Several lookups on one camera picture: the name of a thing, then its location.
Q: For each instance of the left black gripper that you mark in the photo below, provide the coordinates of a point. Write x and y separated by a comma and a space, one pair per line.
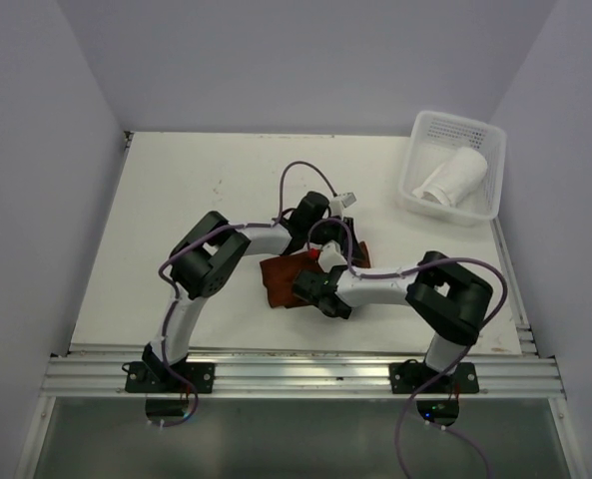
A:
348, 223

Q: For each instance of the brown towel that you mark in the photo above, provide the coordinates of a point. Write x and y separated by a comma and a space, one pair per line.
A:
279, 273

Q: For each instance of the white towel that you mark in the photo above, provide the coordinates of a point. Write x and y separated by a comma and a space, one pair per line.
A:
454, 179

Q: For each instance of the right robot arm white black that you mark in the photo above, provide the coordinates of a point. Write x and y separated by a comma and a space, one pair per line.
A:
449, 297

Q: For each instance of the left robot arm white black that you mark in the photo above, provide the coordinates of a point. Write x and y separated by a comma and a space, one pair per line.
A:
200, 265

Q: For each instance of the white plastic basket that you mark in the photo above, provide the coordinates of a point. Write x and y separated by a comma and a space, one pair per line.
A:
435, 137

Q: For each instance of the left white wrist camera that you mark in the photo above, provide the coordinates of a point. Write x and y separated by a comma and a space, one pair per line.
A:
340, 203

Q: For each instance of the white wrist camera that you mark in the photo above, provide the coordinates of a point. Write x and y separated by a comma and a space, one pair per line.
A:
328, 256
340, 203

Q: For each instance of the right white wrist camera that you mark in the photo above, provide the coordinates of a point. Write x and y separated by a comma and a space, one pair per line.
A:
328, 256

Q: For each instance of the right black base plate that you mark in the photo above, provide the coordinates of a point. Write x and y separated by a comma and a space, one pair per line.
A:
406, 377

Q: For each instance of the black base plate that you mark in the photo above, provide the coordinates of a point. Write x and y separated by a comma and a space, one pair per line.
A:
406, 377
140, 379

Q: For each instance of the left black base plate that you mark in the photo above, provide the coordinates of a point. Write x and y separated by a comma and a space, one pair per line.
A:
140, 379

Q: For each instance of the aluminium mounting rail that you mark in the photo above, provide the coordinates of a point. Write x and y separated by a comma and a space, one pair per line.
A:
299, 374

